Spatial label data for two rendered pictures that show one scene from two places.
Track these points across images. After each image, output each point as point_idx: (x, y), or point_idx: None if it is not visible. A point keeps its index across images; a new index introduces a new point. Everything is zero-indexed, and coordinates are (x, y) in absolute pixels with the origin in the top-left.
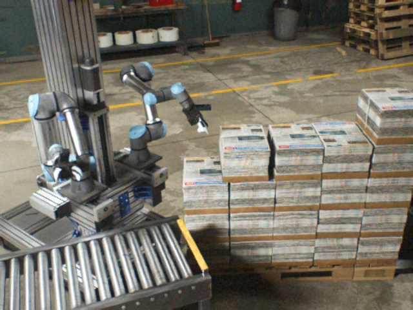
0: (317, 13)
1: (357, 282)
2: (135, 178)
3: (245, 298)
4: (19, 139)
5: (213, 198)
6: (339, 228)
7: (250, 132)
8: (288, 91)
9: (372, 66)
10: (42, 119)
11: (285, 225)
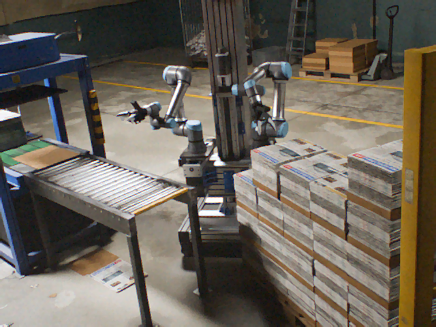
0: None
1: None
2: (246, 164)
3: (255, 314)
4: (342, 136)
5: (248, 197)
6: (330, 293)
7: (302, 149)
8: None
9: None
10: (168, 84)
11: (291, 258)
